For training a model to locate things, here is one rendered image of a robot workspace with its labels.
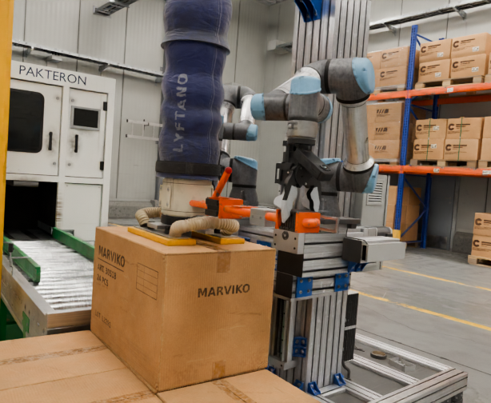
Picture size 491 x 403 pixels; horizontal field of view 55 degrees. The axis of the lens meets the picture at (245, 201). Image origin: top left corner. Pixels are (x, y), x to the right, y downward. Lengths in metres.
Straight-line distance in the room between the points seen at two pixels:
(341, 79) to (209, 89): 0.44
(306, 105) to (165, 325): 0.72
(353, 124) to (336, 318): 1.00
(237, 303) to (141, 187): 10.53
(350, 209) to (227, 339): 1.01
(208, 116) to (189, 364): 0.78
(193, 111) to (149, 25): 10.87
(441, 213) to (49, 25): 9.01
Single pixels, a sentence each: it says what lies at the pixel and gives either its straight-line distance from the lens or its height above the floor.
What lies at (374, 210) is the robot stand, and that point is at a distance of 2.36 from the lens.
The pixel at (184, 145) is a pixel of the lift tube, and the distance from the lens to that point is 1.59.
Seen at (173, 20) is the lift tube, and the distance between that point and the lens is 1.68.
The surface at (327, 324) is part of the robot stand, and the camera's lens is 2.30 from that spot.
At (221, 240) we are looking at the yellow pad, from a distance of 1.58.
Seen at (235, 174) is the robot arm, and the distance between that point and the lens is 2.24.
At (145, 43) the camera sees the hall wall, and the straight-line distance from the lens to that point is 12.29.
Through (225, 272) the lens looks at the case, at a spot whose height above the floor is 0.88.
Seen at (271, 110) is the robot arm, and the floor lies 1.36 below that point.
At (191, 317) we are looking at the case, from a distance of 1.44.
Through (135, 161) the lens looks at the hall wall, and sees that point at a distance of 11.87.
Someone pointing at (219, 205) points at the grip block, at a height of 1.08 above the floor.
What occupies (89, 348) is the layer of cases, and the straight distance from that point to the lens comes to 1.81.
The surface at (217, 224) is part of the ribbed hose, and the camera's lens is 1.54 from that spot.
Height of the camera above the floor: 1.17
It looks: 3 degrees down
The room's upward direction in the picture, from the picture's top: 4 degrees clockwise
